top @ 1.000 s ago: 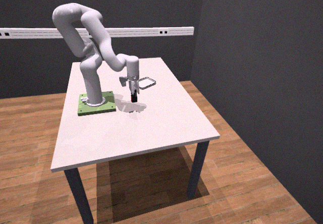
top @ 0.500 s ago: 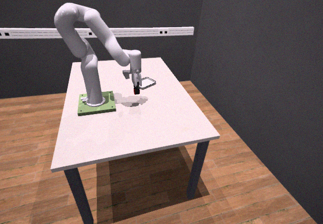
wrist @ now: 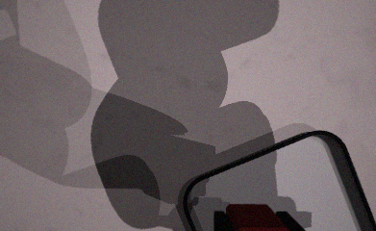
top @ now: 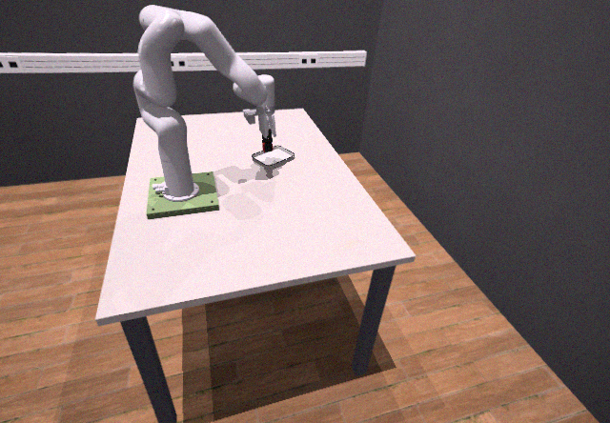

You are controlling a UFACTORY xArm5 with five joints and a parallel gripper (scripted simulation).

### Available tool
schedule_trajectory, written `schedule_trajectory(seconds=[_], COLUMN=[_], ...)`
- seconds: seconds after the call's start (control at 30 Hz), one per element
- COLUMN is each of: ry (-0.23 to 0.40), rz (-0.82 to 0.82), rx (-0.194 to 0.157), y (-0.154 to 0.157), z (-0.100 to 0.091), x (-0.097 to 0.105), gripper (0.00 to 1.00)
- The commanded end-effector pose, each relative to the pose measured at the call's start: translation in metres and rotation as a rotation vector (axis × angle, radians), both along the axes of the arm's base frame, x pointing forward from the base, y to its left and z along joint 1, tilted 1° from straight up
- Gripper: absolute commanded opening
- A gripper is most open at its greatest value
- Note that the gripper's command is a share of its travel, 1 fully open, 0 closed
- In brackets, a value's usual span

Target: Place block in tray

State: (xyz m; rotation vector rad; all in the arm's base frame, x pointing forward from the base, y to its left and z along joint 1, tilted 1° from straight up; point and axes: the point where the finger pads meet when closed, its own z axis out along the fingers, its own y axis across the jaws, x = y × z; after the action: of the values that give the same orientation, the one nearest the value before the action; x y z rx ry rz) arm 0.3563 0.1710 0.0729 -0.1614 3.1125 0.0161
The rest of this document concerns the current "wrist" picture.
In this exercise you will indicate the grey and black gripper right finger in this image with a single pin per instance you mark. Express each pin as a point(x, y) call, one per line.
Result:
point(289, 221)

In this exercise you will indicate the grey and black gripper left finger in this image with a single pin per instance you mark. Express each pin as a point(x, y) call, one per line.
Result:
point(221, 222)

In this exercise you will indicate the dark red block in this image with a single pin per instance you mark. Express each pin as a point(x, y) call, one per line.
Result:
point(254, 217)

